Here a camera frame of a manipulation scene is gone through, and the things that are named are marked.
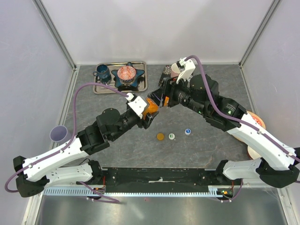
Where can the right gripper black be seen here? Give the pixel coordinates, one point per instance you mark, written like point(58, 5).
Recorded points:
point(169, 87)

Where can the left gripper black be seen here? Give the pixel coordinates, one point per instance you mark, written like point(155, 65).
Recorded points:
point(146, 123)

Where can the orange juice bottle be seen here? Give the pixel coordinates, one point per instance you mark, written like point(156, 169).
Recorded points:
point(151, 108)

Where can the gold bottle cap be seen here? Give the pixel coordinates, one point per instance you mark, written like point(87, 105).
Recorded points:
point(160, 136)

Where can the white green bottle cap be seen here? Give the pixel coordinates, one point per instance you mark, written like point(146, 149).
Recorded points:
point(171, 136)

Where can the blue white bottle cap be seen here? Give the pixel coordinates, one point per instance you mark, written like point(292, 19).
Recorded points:
point(188, 131)

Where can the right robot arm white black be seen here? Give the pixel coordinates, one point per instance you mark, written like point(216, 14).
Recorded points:
point(276, 165)

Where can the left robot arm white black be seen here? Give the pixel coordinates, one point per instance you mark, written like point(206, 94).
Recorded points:
point(46, 170)

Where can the black floral square plate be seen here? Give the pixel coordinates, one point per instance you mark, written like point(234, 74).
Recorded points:
point(165, 76)

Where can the blue star-shaped plate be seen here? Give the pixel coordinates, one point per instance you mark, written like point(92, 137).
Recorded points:
point(134, 84)

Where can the pink mug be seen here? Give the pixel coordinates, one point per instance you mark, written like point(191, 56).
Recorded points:
point(175, 71)

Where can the metal tray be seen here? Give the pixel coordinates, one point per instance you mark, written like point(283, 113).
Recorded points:
point(142, 81)

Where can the blue mug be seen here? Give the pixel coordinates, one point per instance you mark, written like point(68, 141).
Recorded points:
point(102, 71)

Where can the purple cup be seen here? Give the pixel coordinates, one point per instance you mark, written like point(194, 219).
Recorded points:
point(60, 134)

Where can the red white patterned bowl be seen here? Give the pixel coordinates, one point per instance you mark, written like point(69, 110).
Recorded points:
point(257, 119)

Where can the beige plate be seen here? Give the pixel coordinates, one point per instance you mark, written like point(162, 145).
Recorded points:
point(239, 138)

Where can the white bowl red rim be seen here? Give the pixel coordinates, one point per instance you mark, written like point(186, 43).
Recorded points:
point(252, 154)

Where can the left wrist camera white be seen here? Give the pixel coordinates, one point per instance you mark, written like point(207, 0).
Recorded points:
point(137, 104)

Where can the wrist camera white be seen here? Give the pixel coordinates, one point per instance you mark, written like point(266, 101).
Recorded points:
point(186, 67)
point(137, 104)

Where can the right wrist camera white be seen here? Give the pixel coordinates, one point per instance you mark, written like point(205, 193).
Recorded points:
point(186, 67)

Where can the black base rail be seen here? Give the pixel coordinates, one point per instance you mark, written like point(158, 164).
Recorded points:
point(122, 179)

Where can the slotted cable duct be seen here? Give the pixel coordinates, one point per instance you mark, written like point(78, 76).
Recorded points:
point(84, 191)

